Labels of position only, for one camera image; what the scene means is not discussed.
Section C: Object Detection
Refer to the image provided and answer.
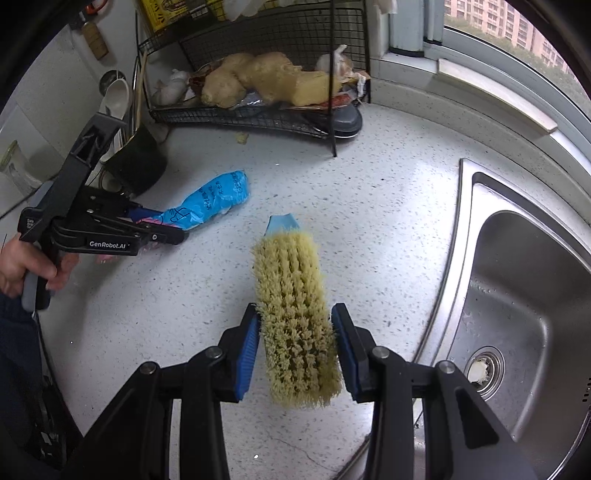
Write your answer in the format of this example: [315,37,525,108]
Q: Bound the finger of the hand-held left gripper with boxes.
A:
[85,187,163,222]
[90,218,191,245]

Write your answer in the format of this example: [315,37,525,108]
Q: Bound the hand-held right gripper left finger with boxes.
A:
[62,302,262,480]

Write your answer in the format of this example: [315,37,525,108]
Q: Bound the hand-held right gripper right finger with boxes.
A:
[330,302,539,480]

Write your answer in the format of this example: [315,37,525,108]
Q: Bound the yellow bristle scrub brush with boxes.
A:
[252,213,343,409]

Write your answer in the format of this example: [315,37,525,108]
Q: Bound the blue plastic bag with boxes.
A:
[161,170,250,232]

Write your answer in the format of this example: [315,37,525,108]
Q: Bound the person's left forearm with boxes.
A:
[0,290,49,462]

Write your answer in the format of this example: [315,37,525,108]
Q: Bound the person's left hand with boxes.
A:
[0,233,79,297]

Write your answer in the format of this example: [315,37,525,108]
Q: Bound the dark green mug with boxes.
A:
[105,124,168,197]

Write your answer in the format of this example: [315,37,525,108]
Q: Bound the white ladle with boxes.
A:
[99,78,130,162]

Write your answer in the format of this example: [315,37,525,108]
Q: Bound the wooden chopsticks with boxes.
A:
[131,48,149,139]

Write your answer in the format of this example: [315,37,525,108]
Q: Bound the garlic bulb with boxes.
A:
[316,45,354,75]
[152,69,192,104]

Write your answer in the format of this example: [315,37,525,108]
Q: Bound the sink drain strainer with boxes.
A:
[464,347,505,398]

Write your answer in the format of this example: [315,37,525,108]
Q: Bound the ginger root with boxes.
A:
[201,53,257,109]
[245,52,345,106]

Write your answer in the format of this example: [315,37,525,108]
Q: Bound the brown hanging object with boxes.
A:
[81,21,110,60]

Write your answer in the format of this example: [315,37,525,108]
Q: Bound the stainless steel sink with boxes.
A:
[411,158,591,480]

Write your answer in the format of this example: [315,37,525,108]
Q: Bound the yellow package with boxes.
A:
[139,0,222,33]

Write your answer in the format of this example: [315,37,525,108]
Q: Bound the black gas stove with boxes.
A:
[39,374,86,467]

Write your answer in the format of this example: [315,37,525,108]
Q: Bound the dark grey plastic lid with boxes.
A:
[307,104,364,139]

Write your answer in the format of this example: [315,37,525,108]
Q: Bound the red packet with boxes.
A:
[318,90,365,109]

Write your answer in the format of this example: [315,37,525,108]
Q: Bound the pink apartment buildings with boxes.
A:
[443,0,573,75]

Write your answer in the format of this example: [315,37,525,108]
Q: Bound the black wire rack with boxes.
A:
[134,0,372,158]

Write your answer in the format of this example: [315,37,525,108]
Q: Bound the grey window frame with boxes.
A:
[388,0,591,153]

